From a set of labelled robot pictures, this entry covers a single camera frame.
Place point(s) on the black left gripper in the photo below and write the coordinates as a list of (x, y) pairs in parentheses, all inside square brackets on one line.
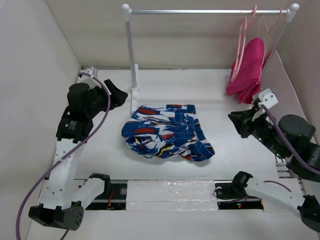
[(118, 97)]

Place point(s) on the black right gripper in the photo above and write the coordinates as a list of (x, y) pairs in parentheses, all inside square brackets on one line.
[(242, 120)]

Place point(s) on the blue patterned trousers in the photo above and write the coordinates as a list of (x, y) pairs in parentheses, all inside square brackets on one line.
[(167, 131)]

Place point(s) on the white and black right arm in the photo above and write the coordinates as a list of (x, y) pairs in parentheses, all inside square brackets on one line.
[(290, 137)]

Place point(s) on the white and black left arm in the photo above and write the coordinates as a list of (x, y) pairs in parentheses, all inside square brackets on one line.
[(61, 207)]

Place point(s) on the magenta garment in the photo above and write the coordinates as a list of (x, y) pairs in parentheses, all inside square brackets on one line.
[(248, 80)]

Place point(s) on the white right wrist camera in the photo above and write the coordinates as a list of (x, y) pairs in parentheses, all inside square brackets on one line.
[(266, 98)]

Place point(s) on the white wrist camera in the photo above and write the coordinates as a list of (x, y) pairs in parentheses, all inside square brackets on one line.
[(266, 98), (88, 72)]

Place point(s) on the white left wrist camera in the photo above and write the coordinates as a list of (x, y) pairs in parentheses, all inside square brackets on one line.
[(88, 72)]

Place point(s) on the aluminium rail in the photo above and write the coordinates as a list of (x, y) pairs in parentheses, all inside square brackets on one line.
[(281, 167)]

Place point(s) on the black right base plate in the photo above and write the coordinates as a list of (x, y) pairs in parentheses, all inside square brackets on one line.
[(227, 199)]

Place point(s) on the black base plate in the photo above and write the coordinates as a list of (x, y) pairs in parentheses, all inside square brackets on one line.
[(227, 199), (113, 200)]

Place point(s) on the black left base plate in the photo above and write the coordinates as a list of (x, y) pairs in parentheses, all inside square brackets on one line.
[(113, 200)]

